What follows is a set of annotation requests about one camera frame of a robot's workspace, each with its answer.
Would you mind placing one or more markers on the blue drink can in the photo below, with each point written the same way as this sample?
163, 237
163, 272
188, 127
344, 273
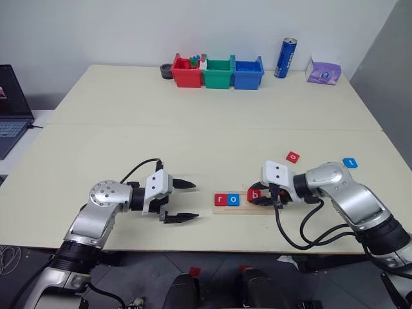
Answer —
284, 59

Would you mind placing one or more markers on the blue toy brick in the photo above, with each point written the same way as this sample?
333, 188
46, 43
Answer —
197, 58

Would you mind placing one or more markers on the dark laptop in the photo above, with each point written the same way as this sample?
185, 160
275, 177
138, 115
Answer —
13, 103

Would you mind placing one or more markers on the white side table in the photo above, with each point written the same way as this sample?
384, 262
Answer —
42, 116

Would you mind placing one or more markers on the green toy brick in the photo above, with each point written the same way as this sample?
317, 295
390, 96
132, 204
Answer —
193, 62

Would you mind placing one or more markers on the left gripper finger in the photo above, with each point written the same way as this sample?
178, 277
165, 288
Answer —
183, 184
178, 219

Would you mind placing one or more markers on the black round cup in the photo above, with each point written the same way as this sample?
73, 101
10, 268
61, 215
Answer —
165, 73

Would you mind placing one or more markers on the red letter block o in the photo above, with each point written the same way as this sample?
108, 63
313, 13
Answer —
293, 157

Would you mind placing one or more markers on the green plastic bin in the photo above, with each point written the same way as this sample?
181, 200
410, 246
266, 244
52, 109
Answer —
219, 78

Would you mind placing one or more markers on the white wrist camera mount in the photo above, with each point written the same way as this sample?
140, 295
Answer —
278, 174
157, 188

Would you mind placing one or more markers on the dark rounded shape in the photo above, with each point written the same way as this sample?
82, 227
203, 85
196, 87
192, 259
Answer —
256, 288
181, 291

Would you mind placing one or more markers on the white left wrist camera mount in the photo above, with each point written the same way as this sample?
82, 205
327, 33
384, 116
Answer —
157, 188

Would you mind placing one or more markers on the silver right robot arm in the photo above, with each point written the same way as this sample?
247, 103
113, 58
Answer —
354, 199

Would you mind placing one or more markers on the crumpled white paper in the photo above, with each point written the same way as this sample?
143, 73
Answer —
287, 260

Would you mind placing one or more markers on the grey partition panel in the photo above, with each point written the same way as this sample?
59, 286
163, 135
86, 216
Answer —
386, 64

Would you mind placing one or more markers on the blue letter block t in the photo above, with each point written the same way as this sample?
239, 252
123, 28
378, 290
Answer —
350, 163

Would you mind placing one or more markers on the red floor marker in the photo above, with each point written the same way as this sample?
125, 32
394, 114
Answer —
195, 271

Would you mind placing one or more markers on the purple tissue pack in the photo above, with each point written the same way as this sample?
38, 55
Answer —
323, 72

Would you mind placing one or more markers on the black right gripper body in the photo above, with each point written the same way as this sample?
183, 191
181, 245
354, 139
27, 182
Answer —
284, 199

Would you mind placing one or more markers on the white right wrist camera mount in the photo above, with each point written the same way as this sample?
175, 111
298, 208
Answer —
278, 174

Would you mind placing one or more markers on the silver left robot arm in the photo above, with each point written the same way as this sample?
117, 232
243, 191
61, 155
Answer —
96, 219

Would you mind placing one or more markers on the blue letter block o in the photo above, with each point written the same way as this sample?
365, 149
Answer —
233, 199

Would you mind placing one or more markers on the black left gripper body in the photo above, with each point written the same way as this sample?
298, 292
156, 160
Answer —
162, 204

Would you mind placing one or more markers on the red letter block b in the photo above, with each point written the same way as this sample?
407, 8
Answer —
255, 195

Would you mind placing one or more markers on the flat wooden tray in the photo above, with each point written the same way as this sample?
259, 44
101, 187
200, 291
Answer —
244, 210

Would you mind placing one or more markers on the blue plastic bin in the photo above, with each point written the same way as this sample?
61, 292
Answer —
246, 80

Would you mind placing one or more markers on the red plastic bin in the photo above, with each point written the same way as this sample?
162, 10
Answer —
186, 77

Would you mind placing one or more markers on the red letter block r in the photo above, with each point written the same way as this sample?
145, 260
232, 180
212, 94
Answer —
220, 199

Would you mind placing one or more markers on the white toy piece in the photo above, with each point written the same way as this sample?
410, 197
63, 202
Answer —
203, 64

